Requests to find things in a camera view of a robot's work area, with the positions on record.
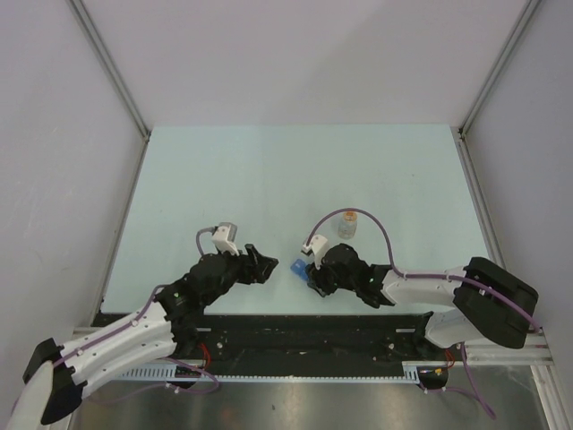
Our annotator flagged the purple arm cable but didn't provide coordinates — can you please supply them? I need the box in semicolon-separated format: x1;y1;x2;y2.
306;207;543;420
11;227;220;413

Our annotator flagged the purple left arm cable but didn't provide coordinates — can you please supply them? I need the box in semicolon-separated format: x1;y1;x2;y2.
11;227;220;413

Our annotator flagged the white slotted cable duct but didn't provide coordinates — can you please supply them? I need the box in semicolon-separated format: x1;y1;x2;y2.
107;360;449;385

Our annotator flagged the grey aluminium corner profile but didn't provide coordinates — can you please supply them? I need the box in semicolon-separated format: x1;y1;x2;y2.
457;0;544;140

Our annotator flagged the clear glass pill bottle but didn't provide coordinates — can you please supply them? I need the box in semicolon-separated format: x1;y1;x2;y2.
338;211;358;240

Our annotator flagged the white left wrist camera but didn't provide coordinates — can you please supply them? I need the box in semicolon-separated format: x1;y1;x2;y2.
211;222;239;255

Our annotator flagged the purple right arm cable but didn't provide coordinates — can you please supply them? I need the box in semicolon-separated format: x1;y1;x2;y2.
306;207;543;420

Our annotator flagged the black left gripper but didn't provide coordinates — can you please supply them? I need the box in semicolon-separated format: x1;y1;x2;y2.
201;243;277;305

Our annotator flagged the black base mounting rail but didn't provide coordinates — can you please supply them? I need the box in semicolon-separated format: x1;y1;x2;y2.
91;312;466;377

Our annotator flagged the blue plastic pill organizer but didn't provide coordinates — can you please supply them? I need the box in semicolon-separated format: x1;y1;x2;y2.
290;259;309;282

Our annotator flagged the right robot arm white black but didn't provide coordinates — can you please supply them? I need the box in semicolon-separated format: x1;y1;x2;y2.
304;244;539;359

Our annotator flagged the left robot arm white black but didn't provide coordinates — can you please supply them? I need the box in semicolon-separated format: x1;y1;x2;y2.
18;244;278;429

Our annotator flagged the left aluminium frame profile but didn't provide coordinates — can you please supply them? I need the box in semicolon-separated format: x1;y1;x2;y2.
66;0;150;142

